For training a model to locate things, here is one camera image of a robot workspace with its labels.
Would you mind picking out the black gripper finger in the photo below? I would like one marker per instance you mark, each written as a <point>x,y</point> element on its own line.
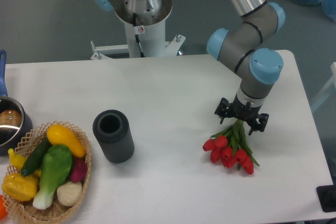
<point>224,110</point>
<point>258,123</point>

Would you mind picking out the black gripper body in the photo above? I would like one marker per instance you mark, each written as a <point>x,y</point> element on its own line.
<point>244,111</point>

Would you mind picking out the red tulip bouquet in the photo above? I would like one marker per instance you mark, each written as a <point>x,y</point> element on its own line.
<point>230,147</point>

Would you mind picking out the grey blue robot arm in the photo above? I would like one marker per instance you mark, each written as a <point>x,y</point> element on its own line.
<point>240,50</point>

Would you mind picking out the black device at table edge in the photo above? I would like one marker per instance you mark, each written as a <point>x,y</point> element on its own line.
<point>326,195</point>

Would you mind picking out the dark grey ribbed vase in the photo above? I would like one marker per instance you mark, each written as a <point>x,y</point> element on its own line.
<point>112,130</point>

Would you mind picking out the purple radish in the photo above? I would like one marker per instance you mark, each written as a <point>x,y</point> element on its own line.
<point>78,171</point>

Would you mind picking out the yellow squash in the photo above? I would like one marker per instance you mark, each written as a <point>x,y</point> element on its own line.
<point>58,134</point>

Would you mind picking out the green bok choy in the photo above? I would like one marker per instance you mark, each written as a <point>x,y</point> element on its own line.
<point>55,168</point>

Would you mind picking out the white garlic bulb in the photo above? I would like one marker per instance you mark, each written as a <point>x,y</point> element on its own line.
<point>69,193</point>

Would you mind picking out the green cucumber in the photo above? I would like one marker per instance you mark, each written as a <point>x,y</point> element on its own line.
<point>34,160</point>

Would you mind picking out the yellow banana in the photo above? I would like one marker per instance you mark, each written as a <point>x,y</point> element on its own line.
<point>18,161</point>

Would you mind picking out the yellow corn cob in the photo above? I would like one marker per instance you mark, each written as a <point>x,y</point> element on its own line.
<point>19,187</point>

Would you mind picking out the woven wicker basket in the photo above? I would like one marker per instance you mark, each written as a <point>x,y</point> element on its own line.
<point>24,211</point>

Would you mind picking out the orange fruit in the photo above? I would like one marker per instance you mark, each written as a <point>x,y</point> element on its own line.
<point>3,211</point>

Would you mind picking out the white frame at right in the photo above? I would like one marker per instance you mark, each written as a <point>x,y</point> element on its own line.
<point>323,94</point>

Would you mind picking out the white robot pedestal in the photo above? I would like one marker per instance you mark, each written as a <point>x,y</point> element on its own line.
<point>145,29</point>

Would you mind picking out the blue handled steel pot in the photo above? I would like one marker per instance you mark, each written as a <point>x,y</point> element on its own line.
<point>15,122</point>

